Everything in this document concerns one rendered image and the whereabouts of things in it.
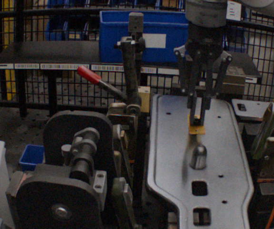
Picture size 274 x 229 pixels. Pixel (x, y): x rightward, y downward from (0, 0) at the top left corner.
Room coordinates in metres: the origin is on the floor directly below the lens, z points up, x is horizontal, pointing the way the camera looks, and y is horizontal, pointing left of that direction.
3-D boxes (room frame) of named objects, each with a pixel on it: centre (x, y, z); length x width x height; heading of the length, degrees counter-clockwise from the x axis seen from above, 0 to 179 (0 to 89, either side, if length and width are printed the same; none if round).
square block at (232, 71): (1.07, -0.27, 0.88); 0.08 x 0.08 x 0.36; 88
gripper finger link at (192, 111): (0.80, -0.12, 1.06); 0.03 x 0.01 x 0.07; 178
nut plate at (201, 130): (0.80, -0.13, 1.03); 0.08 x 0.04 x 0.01; 178
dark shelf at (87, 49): (1.24, 0.05, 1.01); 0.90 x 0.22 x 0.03; 88
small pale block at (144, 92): (0.88, -0.01, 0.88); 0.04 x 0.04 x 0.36; 88
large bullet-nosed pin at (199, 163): (0.68, -0.13, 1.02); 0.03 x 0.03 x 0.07
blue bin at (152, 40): (1.24, -0.02, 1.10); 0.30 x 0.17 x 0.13; 98
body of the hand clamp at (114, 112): (0.81, 0.03, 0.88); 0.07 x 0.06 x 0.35; 88
